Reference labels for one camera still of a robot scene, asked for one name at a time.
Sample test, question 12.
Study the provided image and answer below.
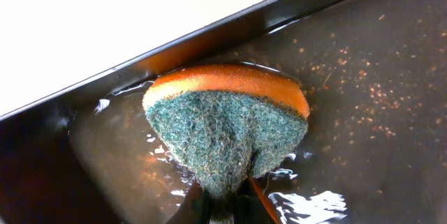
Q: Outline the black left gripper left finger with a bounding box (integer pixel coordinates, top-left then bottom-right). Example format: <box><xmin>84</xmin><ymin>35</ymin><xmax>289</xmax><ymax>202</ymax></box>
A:
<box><xmin>166</xmin><ymin>181</ymin><xmax>210</xmax><ymax>224</ymax></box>

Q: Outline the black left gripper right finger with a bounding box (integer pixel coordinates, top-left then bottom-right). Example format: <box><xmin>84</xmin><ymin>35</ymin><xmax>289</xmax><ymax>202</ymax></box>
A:
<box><xmin>233</xmin><ymin>178</ymin><xmax>281</xmax><ymax>224</ymax></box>

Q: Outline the black water tray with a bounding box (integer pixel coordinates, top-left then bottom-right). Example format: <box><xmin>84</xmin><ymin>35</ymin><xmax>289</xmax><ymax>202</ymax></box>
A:
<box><xmin>1</xmin><ymin>0</ymin><xmax>446</xmax><ymax>223</ymax></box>

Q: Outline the orange and green sponge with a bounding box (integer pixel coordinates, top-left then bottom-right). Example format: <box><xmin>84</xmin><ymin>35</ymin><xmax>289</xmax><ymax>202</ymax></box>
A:
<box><xmin>142</xmin><ymin>65</ymin><xmax>310</xmax><ymax>197</ymax></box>

